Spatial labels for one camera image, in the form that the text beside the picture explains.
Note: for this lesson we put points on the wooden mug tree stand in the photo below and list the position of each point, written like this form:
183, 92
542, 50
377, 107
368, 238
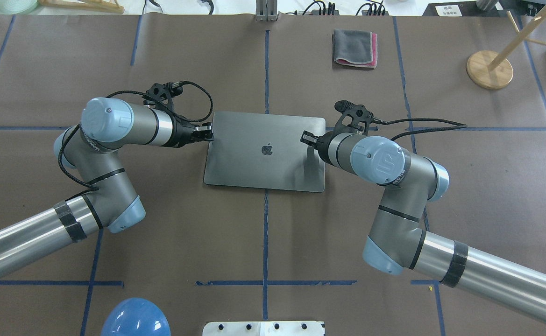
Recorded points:
491, 70

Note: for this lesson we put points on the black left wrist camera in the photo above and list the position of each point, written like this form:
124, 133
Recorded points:
160, 96

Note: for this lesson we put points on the blue desk lamp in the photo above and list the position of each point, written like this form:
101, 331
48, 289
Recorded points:
136, 317

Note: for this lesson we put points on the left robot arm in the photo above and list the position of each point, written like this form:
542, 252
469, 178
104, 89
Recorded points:
109, 199

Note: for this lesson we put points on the grey laptop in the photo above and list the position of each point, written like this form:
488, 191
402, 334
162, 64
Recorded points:
264, 151

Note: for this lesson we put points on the aluminium frame post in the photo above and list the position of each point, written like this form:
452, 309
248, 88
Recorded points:
266, 10

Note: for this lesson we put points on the wooden dish rack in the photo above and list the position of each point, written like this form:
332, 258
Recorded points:
105, 6

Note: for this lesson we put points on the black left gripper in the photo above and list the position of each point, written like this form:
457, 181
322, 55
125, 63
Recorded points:
182, 132

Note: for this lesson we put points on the grey and pink cloth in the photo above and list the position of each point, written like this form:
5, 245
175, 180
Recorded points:
355, 48

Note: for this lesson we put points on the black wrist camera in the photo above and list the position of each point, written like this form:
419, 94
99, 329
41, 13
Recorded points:
160, 96
355, 119

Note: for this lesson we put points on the green glass plate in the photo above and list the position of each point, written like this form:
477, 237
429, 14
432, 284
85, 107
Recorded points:
13, 7

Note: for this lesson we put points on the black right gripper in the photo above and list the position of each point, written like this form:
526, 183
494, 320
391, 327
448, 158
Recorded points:
323, 145

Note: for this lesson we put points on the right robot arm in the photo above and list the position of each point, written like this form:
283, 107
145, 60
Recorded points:
396, 242

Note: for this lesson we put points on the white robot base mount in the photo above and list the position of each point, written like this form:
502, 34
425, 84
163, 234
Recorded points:
265, 328

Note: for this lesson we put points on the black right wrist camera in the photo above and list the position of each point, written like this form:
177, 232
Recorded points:
355, 119

